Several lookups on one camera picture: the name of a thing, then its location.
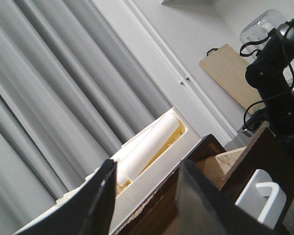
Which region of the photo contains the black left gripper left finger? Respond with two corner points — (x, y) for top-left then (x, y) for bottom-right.
(15, 160), (117, 235)

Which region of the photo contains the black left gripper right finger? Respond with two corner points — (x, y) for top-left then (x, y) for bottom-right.
(177, 160), (276, 235)

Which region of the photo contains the dark wooden drawer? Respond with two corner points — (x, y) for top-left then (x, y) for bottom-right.
(205, 128), (294, 231)

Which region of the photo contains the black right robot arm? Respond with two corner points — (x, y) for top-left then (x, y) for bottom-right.
(245, 18), (294, 161)

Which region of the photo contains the dark wooden drawer cabinet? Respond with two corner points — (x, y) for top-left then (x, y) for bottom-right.
(115, 128), (294, 235)

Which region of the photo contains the white paper roll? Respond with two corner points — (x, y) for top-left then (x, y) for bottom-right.
(117, 114), (180, 187)

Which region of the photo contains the grey pleated curtain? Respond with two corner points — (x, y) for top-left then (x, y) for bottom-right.
(0, 0), (172, 235)

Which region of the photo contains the light wooden cutting board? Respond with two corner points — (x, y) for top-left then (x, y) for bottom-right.
(199, 44), (261, 109)

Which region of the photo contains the clear glass jar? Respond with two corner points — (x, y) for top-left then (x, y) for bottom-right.
(240, 9), (287, 59)

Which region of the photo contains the white cabinet door handle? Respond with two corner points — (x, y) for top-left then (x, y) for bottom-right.
(235, 169), (287, 229)

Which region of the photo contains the white wall pipe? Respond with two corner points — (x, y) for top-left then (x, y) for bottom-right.
(121, 0), (237, 141)

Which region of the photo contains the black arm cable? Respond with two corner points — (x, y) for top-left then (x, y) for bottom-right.
(239, 21), (294, 133)

